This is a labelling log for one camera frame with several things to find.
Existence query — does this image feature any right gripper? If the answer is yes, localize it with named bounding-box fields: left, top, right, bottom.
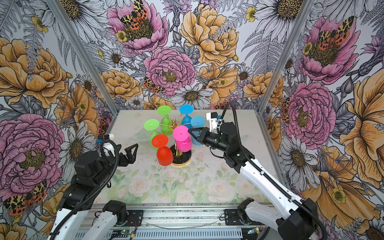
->
left=187, top=126, right=229, bottom=153

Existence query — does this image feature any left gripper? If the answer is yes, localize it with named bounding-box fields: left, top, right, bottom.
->
left=95, top=144, right=139, bottom=185

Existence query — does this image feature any light blue wine glass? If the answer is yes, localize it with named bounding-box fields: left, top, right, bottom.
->
left=191, top=116, right=206, bottom=128

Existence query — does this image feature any pink wine glass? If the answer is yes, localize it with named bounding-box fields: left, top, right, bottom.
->
left=173, top=126, right=193, bottom=153

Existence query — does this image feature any red wine glass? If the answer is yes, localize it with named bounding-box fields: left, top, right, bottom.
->
left=152, top=134, right=174, bottom=166

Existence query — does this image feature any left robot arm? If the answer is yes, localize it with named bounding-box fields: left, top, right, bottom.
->
left=48, top=140, right=144, bottom=240

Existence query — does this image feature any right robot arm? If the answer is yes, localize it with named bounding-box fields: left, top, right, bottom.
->
left=188, top=122, right=328, bottom=240

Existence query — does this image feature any back blue wine glass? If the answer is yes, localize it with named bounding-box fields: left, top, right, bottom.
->
left=180, top=105, right=194, bottom=129

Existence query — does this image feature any back green wine glass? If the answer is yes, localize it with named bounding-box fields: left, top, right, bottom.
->
left=157, top=106, right=172, bottom=136

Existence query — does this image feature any green wine glass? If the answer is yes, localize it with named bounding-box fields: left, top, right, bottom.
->
left=157, top=106, right=172, bottom=136
left=144, top=119, right=161, bottom=150

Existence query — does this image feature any gold wine glass rack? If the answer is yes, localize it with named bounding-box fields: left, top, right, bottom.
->
left=161, top=115, right=193, bottom=168

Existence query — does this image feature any front green wine glass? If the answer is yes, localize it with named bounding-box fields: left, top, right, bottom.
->
left=144, top=119, right=161, bottom=150

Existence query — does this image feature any small green circuit board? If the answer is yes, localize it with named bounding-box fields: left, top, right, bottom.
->
left=111, top=230, right=136, bottom=240

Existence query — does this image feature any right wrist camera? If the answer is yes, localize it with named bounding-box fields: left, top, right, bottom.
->
left=206, top=112, right=222, bottom=133

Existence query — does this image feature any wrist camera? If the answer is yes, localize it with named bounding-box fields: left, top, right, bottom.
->
left=97, top=134, right=115, bottom=144
left=206, top=112, right=222, bottom=133

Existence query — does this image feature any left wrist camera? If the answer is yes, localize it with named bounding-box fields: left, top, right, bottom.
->
left=97, top=134, right=115, bottom=144

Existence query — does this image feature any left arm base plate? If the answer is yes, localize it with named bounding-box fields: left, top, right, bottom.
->
left=115, top=210, right=144, bottom=227

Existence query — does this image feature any aluminium front rail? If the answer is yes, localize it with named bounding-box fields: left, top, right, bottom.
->
left=74, top=202, right=277, bottom=240

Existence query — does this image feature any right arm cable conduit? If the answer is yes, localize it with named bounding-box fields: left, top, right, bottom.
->
left=221, top=101, right=328, bottom=240

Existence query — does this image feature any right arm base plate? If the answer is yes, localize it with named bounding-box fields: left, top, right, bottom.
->
left=224, top=209, right=250, bottom=226

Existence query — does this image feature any left aluminium corner post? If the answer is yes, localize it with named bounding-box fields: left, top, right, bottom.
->
left=47, top=1, right=119, bottom=117

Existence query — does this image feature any aluminium corner post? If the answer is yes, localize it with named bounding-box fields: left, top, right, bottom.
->
left=47, top=1, right=119, bottom=117
left=257, top=0, right=319, bottom=115

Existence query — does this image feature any right aluminium corner post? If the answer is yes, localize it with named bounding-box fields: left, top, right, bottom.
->
left=257, top=0, right=319, bottom=115

